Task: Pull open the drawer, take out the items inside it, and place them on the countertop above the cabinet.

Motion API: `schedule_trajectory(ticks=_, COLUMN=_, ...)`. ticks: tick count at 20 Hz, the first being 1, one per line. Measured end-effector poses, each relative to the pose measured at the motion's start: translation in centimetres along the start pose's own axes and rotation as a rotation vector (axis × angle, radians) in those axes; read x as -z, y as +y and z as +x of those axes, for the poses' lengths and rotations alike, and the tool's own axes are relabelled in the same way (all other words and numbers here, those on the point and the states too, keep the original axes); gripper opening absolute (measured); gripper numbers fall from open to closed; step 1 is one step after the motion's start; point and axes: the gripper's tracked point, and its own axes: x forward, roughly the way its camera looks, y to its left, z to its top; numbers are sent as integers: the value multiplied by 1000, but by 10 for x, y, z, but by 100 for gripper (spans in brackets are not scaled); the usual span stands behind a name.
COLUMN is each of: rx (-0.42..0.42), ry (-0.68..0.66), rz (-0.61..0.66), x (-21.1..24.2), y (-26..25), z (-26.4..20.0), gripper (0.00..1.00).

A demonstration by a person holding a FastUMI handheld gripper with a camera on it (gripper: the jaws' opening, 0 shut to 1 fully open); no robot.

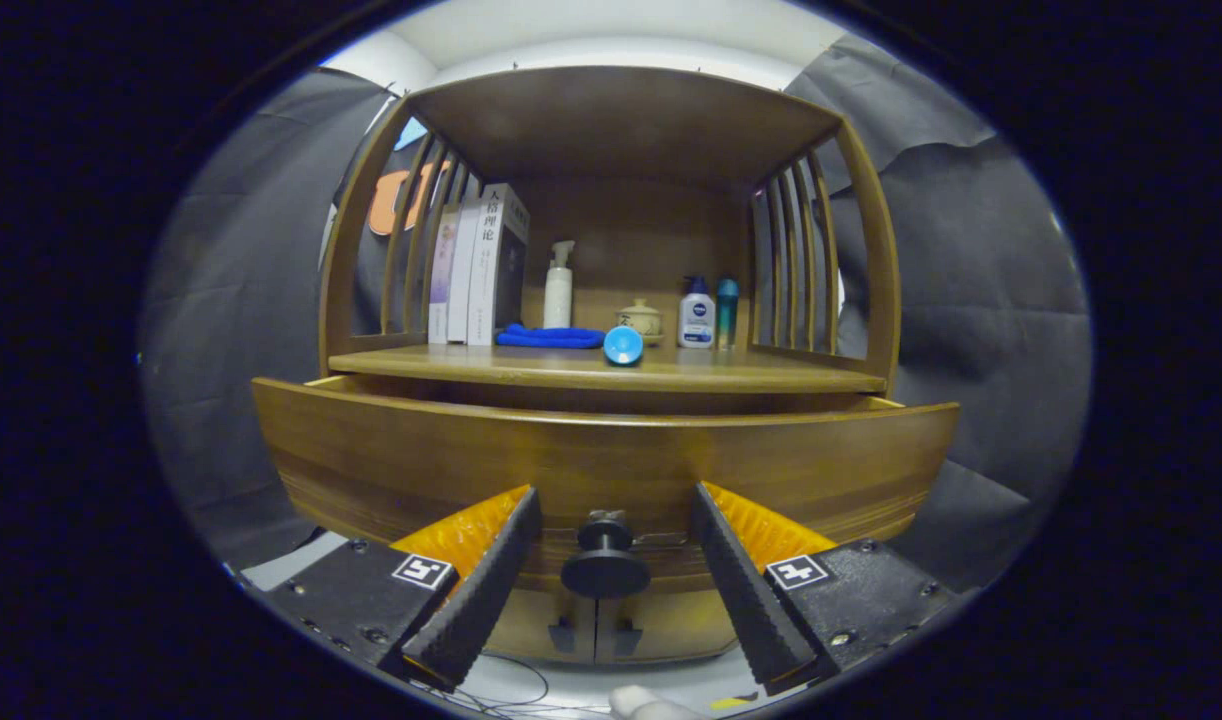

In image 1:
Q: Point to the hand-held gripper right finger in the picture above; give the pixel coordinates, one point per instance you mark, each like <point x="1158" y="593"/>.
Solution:
<point x="751" y="600"/>

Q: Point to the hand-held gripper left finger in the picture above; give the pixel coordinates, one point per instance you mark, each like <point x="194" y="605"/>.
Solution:
<point x="481" y="600"/>

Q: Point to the black round drawer knob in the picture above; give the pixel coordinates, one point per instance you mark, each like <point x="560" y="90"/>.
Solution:
<point x="605" y="575"/>

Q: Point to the wooden drawer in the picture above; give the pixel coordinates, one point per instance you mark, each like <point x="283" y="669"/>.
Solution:
<point x="421" y="460"/>

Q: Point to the blue and white tube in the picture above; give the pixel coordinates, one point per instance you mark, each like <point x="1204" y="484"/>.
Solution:
<point x="623" y="346"/>

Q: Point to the wooden cabinet door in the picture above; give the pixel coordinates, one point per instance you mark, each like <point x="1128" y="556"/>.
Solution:
<point x="531" y="630"/>
<point x="681" y="625"/>

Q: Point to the wooden countertop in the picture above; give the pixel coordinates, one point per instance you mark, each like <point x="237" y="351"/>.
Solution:
<point x="721" y="370"/>

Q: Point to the wooden cabinet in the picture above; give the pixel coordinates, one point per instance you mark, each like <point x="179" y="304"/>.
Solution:
<point x="621" y="120"/>

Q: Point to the blue folded cloth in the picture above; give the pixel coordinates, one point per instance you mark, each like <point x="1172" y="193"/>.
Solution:
<point x="551" y="338"/>

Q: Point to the white lotion bottle blue cap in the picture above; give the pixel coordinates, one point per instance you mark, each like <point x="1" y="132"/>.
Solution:
<point x="696" y="320"/>

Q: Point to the teal slim bottle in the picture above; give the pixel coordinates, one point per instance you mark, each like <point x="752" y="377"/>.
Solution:
<point x="726" y="315"/>

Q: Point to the beige lidded ceramic teacup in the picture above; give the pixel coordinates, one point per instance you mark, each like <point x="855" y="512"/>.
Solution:
<point x="646" y="318"/>

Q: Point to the white pump bottle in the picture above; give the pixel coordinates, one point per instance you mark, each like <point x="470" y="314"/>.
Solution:
<point x="558" y="300"/>

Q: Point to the pale purple book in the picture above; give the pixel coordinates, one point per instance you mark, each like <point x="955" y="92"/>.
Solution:
<point x="441" y="285"/>

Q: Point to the thin white book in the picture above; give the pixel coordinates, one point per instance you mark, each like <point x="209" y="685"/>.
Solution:
<point x="463" y="280"/>

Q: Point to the thick white book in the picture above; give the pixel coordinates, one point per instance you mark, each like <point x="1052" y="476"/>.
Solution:
<point x="491" y="270"/>

